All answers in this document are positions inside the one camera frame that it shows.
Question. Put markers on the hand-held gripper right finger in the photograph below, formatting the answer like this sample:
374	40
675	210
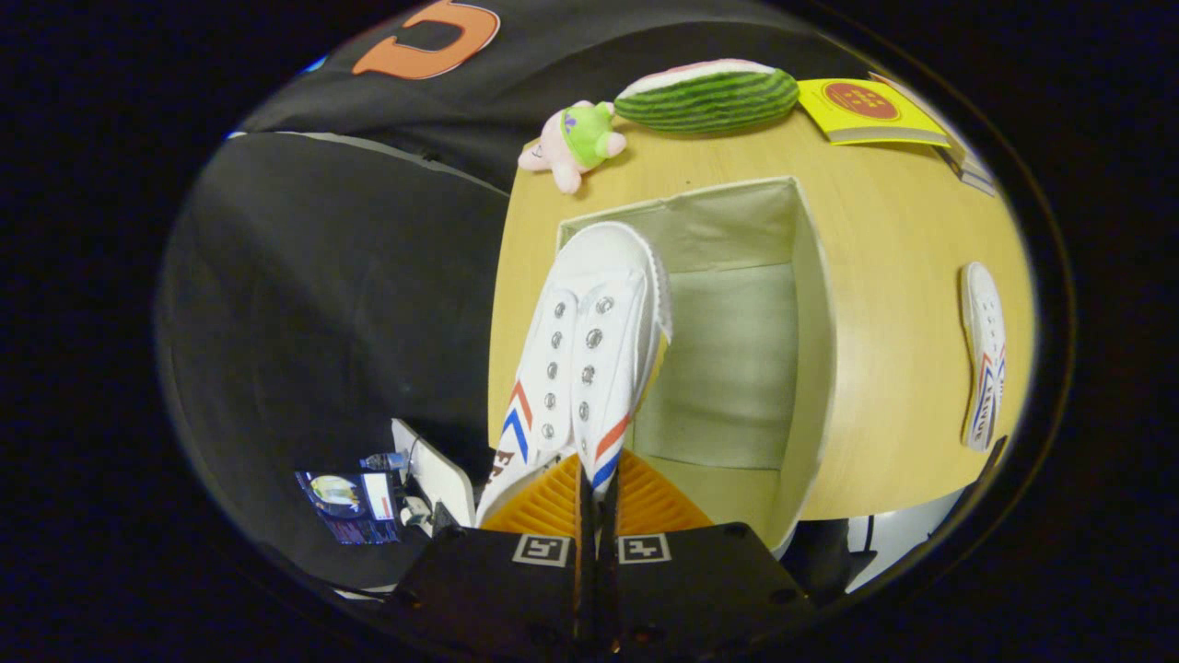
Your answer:
700	580

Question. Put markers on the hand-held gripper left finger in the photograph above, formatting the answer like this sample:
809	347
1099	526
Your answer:
488	589

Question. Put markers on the beige fabric storage box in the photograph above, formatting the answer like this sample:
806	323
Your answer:
728	368

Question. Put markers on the white canvas shoe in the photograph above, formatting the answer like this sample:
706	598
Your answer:
599	267
984	322

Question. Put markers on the blue printed box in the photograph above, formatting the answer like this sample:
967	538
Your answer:
345	511

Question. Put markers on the black table leg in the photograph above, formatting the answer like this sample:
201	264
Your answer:
815	557

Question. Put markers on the white flat board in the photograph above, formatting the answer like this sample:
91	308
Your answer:
437	470

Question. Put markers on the clear water bottle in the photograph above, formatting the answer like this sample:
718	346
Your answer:
382	460

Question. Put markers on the pink and green plush toy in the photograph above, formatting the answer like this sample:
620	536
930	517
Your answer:
580	138

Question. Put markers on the watermelon slice plush toy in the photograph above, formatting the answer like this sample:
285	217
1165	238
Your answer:
709	97

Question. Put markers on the stack of beige books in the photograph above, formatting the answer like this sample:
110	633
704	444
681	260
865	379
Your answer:
972	170

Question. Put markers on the yellow book with red circle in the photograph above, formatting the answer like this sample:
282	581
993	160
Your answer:
866	106

